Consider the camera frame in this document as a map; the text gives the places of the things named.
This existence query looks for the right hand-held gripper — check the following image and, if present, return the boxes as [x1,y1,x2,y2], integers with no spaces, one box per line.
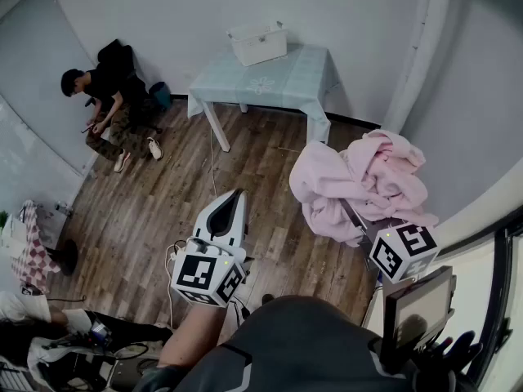
[341,198,441,284]

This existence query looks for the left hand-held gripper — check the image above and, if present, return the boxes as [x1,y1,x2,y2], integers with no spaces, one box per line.
[170,189,248,308]

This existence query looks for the pink fleece clothes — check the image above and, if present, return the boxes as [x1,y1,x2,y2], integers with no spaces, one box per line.
[288,128,440,244]

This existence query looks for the white plastic laundry basket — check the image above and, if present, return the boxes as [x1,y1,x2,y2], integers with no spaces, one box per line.
[226,20,289,68]

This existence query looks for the person's left forearm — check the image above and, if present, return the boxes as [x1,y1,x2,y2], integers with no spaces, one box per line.
[157,300,228,369]

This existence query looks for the small black monitor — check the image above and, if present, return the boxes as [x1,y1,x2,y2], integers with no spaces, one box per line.
[383,265,457,350]

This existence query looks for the person's dark shirt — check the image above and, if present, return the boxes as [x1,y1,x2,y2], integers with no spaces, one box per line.
[134,294,413,392]

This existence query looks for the teal waste bin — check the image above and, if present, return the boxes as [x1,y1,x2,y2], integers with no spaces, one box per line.
[148,81,172,112]

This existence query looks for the light blue flower tablecloth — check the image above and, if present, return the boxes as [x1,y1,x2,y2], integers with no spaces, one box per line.
[186,42,341,145]

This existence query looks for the black round stool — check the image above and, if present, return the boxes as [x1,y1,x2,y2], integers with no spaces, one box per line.
[44,238,79,277]

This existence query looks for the pink checkered cloth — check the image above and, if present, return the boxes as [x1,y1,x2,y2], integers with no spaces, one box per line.
[11,200,62,296]

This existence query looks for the black office chair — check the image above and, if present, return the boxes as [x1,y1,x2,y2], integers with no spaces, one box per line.
[96,38,163,135]

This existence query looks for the thin white floor cable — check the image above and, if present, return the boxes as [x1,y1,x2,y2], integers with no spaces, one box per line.
[208,127,220,198]

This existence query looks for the white power cord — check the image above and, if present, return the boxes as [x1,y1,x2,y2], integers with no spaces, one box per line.
[164,239,193,329]

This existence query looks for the dark window frame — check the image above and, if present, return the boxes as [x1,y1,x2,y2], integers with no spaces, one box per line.
[476,214,523,387]

